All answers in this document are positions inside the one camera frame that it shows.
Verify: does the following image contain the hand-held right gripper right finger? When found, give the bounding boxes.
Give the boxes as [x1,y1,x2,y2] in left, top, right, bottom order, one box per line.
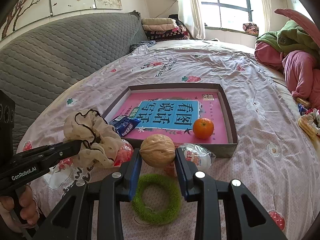
[174,147,288,240]

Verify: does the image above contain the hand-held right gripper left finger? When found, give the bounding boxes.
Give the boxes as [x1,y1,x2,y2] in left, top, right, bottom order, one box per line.
[45,148,143,240]

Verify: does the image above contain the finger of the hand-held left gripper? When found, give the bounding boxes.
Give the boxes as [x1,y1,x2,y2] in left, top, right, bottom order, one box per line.
[37,146,83,171]
[15,139,83,158]

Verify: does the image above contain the green fuzzy ring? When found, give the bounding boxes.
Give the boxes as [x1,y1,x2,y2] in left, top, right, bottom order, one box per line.
[132,174,182,223]

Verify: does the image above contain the red pastry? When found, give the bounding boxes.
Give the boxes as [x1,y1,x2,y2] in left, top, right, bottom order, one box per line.
[114,140,135,167]

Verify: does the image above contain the toy egg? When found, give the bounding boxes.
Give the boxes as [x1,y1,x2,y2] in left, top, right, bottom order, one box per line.
[178,143,216,171]

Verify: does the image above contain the walnut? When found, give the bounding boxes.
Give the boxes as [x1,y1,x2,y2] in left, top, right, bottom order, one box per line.
[139,134,176,168]

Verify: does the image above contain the cream scrunchie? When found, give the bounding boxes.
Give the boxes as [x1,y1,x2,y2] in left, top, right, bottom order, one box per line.
[62,109,123,168]

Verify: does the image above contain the blue cookie packet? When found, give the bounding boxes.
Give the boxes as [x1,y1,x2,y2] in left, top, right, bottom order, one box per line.
[109,115,141,137]

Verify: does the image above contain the shallow pink cardboard box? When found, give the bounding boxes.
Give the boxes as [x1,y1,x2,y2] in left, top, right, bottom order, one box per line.
[102,82,238,158]

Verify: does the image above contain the orange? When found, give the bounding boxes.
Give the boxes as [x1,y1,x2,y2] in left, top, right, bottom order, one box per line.
[192,117,215,140]

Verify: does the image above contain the person's left hand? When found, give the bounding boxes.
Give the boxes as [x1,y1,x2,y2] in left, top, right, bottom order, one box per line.
[0,185,38,228]

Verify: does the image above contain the strawberry printed bedsheet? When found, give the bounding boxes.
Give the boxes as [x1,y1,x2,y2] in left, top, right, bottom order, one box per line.
[15,39,320,240]

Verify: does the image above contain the grey quilted headboard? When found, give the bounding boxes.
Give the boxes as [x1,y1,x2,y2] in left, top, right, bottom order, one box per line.
[0,11,148,140]

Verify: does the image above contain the dark patterned cloth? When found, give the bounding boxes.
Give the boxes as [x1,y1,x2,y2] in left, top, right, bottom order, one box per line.
[130,40,157,53]

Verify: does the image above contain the yellow biscuit packet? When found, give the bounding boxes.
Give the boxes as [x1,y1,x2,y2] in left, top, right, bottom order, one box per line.
[297,116,320,138]

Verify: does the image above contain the checkered folded blanket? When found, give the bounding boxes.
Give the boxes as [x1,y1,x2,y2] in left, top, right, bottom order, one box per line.
[145,29,189,41]

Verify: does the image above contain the orange biscuit pack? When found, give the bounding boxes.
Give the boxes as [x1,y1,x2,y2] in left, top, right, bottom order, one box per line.
[296,97,312,107]

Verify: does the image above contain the red white wrapper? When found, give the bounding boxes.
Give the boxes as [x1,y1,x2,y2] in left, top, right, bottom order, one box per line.
[304,107,320,130]

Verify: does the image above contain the pink folded blanket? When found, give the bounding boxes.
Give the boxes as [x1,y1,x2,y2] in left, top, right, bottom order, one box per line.
[142,23,179,32]

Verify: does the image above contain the black garment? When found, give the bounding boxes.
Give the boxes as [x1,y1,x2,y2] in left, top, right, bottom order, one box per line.
[168,14,185,28]

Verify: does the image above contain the cream folded blanket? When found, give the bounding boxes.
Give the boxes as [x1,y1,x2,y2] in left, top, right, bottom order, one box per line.
[141,17,177,25]

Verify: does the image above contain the pink duvet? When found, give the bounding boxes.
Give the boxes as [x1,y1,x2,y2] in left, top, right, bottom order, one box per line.
[254,41,320,100]

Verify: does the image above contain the floral cloth bundle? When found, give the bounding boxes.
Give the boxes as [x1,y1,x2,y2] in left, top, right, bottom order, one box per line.
[242,22,259,34]

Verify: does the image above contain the window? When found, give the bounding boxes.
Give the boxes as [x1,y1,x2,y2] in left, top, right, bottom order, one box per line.
[201,0,253,30]

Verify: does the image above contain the white curtain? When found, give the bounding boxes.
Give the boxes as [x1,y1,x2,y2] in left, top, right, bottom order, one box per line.
[175,0,207,40]
[251,0,272,34]

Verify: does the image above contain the green garment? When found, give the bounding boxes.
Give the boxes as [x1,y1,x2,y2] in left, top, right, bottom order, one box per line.
[255,20,320,58]

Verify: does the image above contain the blossom branch wall panel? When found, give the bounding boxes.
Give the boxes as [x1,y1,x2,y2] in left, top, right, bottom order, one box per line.
[0,0,52,40]

